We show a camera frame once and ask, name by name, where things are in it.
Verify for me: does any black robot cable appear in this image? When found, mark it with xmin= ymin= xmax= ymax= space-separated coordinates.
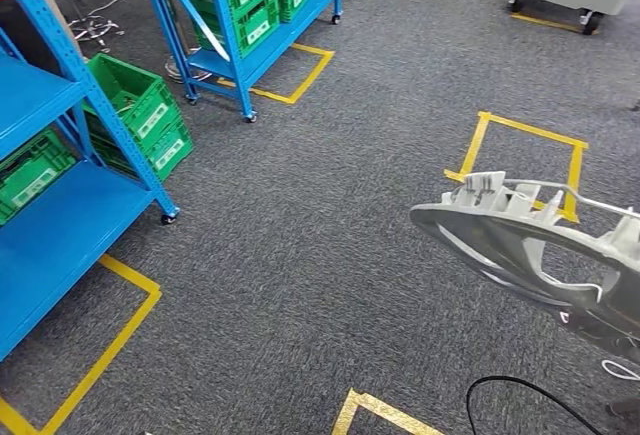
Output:
xmin=466 ymin=375 xmax=606 ymax=435

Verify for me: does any grey plastic wheel hubcap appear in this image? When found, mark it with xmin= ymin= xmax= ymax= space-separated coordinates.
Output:
xmin=408 ymin=170 xmax=640 ymax=364

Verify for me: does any person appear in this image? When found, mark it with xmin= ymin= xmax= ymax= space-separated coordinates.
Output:
xmin=0 ymin=0 xmax=91 ymax=77

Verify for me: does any chrome round base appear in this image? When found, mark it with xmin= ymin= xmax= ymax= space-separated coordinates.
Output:
xmin=164 ymin=47 xmax=215 ymax=83

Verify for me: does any blue metal shelf rack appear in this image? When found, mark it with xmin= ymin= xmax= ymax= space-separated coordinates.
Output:
xmin=134 ymin=0 xmax=346 ymax=123
xmin=0 ymin=0 xmax=181 ymax=364

